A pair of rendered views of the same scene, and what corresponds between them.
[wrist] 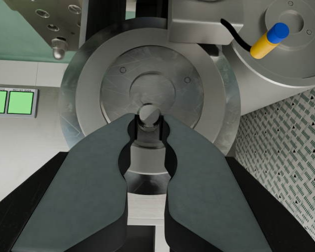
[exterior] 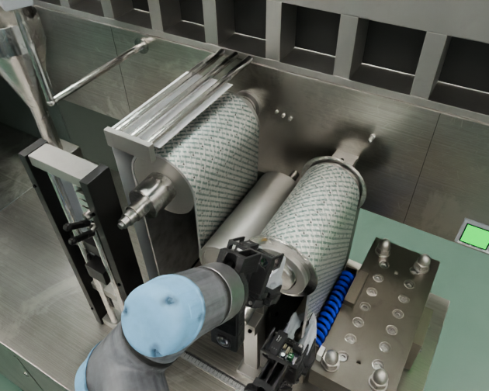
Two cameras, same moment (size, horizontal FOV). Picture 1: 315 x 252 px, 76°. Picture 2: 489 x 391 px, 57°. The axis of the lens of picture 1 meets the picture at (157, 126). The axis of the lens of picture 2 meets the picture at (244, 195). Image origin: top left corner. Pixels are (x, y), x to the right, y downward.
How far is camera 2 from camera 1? 71 cm
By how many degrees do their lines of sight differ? 44
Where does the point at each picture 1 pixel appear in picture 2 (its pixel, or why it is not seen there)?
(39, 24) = (418, 291)
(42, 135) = (461, 200)
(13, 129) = not seen: outside the picture
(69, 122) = (311, 275)
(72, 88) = (310, 285)
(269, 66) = not seen: hidden behind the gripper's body
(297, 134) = (217, 203)
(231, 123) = not seen: hidden behind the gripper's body
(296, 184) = (217, 181)
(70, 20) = (385, 285)
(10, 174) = not seen: outside the picture
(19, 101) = (477, 238)
